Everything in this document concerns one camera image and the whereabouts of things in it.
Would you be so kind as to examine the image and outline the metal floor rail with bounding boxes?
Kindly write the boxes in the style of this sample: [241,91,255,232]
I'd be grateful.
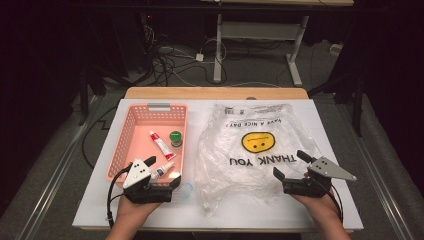
[14,95,104,240]
[334,101,416,240]

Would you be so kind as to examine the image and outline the white dropper bottle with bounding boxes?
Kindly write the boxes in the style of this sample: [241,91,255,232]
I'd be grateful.
[149,161,175,181]

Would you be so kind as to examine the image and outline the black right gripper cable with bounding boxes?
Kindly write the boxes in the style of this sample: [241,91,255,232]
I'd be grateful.
[328,184,344,224]

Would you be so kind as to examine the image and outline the white board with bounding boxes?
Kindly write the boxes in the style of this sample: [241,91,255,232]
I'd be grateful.
[72,98,364,231]

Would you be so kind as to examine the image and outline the person's left hand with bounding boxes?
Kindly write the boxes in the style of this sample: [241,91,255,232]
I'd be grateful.
[116,194,162,222]

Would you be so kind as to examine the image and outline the pink plastic basket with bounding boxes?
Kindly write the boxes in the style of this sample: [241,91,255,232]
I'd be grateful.
[105,102,189,188]

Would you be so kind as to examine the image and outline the black stand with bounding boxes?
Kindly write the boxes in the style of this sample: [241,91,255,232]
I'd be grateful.
[69,63,134,127]
[308,63,366,138]

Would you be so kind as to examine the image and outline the clear plastic ring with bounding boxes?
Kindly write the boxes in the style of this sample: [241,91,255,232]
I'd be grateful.
[179,182,195,202]

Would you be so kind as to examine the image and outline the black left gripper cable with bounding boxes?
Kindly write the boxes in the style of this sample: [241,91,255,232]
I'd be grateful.
[106,164,134,230]

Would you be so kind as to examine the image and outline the red and white tube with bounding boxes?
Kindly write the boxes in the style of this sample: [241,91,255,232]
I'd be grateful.
[149,130,177,162]

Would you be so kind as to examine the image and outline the green lidded small jar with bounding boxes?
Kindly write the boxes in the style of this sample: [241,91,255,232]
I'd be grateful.
[168,130,184,148]

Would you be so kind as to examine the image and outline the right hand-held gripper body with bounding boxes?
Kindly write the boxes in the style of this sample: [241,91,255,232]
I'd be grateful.
[282,156,358,198]

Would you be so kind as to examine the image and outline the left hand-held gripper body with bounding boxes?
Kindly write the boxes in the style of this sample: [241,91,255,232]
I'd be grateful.
[122,158,173,205]

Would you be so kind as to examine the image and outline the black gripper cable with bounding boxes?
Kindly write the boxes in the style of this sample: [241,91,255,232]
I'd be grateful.
[106,164,134,230]
[328,184,344,224]

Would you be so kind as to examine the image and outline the small white box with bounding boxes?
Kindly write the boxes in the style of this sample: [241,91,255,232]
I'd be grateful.
[329,43,344,57]

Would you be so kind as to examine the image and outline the clear smiley plastic bag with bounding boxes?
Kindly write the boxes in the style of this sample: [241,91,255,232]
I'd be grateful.
[194,103,323,218]

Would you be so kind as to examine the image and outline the black floor cable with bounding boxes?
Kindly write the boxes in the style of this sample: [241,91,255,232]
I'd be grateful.
[81,105,118,170]

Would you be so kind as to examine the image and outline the white metal desk frame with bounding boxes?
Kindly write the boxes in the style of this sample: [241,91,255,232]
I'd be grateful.
[213,13,310,88]

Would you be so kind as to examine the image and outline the person's right hand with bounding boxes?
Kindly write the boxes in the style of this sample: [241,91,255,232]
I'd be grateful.
[291,171,339,221]

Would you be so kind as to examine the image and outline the bundle of floor cables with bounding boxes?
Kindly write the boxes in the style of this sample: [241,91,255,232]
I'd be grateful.
[141,13,231,88]

